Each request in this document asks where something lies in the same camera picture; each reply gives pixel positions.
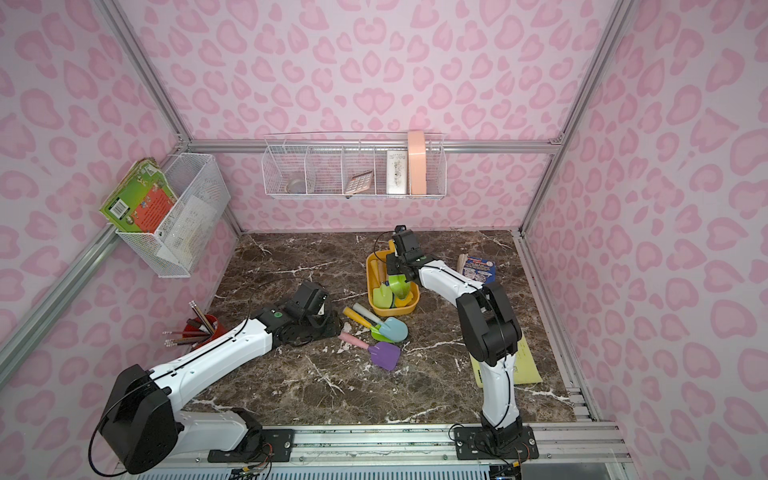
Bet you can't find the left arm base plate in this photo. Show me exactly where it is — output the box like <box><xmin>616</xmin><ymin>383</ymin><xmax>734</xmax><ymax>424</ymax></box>
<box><xmin>207</xmin><ymin>427</ymin><xmax>295</xmax><ymax>464</ymax></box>

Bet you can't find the small calculator on shelf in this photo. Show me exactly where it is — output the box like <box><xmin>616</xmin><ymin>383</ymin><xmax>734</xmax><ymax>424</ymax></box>
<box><xmin>343</xmin><ymin>171</ymin><xmax>375</xmax><ymax>196</ymax></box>

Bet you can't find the yellow-green booklet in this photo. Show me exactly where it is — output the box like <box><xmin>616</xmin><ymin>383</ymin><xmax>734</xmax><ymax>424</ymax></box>
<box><xmin>470</xmin><ymin>337</ymin><xmax>542</xmax><ymax>388</ymax></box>

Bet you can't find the pink box on shelf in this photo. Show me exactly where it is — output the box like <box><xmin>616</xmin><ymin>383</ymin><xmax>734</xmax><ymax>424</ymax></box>
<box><xmin>407</xmin><ymin>130</ymin><xmax>427</xmax><ymax>196</ymax></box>

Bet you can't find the green red book in basket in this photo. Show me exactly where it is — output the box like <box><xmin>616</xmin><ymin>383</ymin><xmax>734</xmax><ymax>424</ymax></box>
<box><xmin>100</xmin><ymin>157</ymin><xmax>177</xmax><ymax>233</ymax></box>

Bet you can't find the white wire wall shelf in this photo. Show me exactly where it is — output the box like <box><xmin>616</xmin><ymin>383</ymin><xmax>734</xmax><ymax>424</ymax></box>
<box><xmin>261</xmin><ymin>132</ymin><xmax>447</xmax><ymax>199</ymax></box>

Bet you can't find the purple shovel pink handle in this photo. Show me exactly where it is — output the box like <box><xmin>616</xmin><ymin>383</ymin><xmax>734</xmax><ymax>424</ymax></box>
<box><xmin>338</xmin><ymin>332</ymin><xmax>401</xmax><ymax>371</ymax></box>

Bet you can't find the green shovel pair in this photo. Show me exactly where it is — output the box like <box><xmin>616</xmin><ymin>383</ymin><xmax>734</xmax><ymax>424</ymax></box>
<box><xmin>372</xmin><ymin>282</ymin><xmax>394</xmax><ymax>309</ymax></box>

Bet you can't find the large green shovel yellow handle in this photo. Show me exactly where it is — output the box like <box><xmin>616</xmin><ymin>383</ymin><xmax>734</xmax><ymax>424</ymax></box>
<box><xmin>388</xmin><ymin>274</ymin><xmax>411</xmax><ymax>300</ymax></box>

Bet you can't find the light blue shovel white handle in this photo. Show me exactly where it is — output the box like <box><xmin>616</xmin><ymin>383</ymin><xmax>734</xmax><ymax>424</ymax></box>
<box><xmin>352</xmin><ymin>303</ymin><xmax>409</xmax><ymax>343</ymax></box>

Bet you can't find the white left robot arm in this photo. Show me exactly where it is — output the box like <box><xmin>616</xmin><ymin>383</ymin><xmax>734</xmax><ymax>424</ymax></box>
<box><xmin>93</xmin><ymin>282</ymin><xmax>342</xmax><ymax>474</ymax></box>

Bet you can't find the white mesh wall basket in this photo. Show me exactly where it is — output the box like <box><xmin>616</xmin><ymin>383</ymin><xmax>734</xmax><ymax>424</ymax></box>
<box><xmin>117</xmin><ymin>153</ymin><xmax>231</xmax><ymax>278</ymax></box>

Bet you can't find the yellow plastic shovel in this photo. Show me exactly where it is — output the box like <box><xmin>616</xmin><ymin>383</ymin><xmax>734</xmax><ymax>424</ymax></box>
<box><xmin>393</xmin><ymin>292</ymin><xmax>413</xmax><ymax>308</ymax></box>

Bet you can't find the red pencil cup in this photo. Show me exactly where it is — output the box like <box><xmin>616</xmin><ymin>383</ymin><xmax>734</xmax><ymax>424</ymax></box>
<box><xmin>164</xmin><ymin>300</ymin><xmax>225</xmax><ymax>349</ymax></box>

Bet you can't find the white box on shelf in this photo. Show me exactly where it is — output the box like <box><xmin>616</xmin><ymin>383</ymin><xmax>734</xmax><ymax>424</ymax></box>
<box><xmin>386</xmin><ymin>150</ymin><xmax>408</xmax><ymax>195</ymax></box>

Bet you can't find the yellow plastic storage box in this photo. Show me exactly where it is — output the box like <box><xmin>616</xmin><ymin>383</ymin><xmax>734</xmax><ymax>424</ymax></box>
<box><xmin>366</xmin><ymin>240</ymin><xmax>420</xmax><ymax>317</ymax></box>

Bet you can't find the blue Macmillan paperback book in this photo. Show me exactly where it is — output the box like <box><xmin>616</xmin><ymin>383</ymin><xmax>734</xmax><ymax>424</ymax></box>
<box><xmin>457</xmin><ymin>254</ymin><xmax>497</xmax><ymax>284</ymax></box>

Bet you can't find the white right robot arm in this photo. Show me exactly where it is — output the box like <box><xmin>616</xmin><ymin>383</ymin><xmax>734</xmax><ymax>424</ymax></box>
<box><xmin>386</xmin><ymin>225</ymin><xmax>523</xmax><ymax>446</ymax></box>

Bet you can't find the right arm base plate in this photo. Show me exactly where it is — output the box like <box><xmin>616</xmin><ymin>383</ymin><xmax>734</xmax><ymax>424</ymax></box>
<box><xmin>448</xmin><ymin>425</ymin><xmax>540</xmax><ymax>464</ymax></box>

